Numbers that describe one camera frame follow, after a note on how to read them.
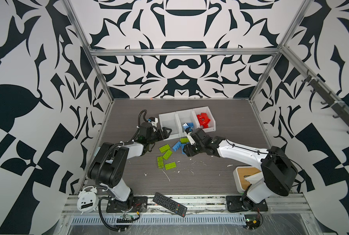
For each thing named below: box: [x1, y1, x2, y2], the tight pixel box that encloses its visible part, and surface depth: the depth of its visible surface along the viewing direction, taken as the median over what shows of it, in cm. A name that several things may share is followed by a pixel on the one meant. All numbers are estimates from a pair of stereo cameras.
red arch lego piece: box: [196, 112, 211, 129], surface depth 104 cm
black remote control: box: [152, 191, 188, 218], surface depth 75 cm
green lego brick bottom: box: [164, 161, 177, 170], surface depth 89 cm
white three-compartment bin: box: [158, 106, 217, 140], surface depth 104 cm
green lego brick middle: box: [162, 148, 174, 161], surface depth 93 cm
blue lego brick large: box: [182, 122, 195, 132], surface depth 103 cm
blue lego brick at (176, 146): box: [172, 141, 181, 152], surface depth 94 cm
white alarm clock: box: [76, 185, 100, 215], surface depth 74 cm
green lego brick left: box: [157, 156, 165, 169], surface depth 89 cm
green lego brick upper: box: [158, 143, 171, 154], surface depth 94 cm
